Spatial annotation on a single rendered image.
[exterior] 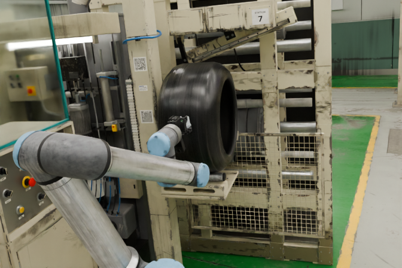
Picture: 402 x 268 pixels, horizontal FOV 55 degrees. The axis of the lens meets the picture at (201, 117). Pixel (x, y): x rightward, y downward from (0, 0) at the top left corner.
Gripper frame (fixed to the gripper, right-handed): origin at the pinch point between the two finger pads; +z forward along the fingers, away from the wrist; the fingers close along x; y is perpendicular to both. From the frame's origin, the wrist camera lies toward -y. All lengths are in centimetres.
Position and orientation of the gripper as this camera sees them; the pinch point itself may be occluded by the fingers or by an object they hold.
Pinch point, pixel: (187, 125)
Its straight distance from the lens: 181.4
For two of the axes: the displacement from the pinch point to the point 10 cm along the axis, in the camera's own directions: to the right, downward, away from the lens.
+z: 2.9, -2.6, 9.2
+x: -9.5, 0.1, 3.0
